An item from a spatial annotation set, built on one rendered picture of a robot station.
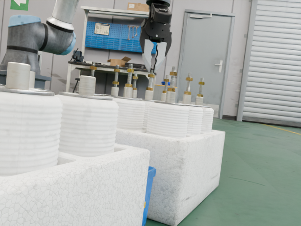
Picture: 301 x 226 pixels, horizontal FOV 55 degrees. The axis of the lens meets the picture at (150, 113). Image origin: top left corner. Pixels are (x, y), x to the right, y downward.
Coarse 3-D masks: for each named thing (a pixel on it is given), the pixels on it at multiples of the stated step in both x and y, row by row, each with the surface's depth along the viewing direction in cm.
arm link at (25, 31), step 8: (16, 16) 111; (24, 16) 111; (32, 16) 113; (16, 24) 110; (24, 24) 111; (32, 24) 113; (40, 24) 117; (8, 32) 113; (16, 32) 111; (24, 32) 111; (32, 32) 113; (40, 32) 116; (8, 40) 112; (16, 40) 111; (24, 40) 112; (32, 40) 114; (40, 40) 116; (32, 48) 114; (40, 48) 120
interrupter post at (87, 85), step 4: (80, 76) 41; (84, 76) 40; (88, 76) 40; (80, 80) 41; (84, 80) 40; (88, 80) 40; (92, 80) 40; (80, 84) 40; (84, 84) 40; (88, 84) 40; (92, 84) 41; (80, 88) 40; (84, 88) 40; (88, 88) 40; (92, 88) 41; (80, 92) 40; (84, 92) 40; (88, 92) 40; (92, 92) 41
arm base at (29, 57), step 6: (6, 48) 114; (12, 48) 111; (18, 48) 111; (24, 48) 112; (6, 54) 112; (12, 54) 111; (18, 54) 111; (24, 54) 112; (30, 54) 114; (36, 54) 117; (6, 60) 111; (12, 60) 110; (18, 60) 111; (24, 60) 112; (30, 60) 113; (36, 60) 116; (0, 66) 112; (6, 66) 110; (30, 66) 113; (36, 66) 116; (36, 72) 115
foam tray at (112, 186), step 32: (64, 160) 34; (96, 160) 34; (128, 160) 39; (0, 192) 21; (32, 192) 24; (64, 192) 28; (96, 192) 33; (128, 192) 40; (0, 224) 22; (32, 224) 25; (64, 224) 28; (96, 224) 34; (128, 224) 41
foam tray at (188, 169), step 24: (144, 144) 63; (168, 144) 60; (192, 144) 63; (216, 144) 84; (168, 168) 60; (192, 168) 65; (216, 168) 88; (168, 192) 60; (192, 192) 68; (168, 216) 60
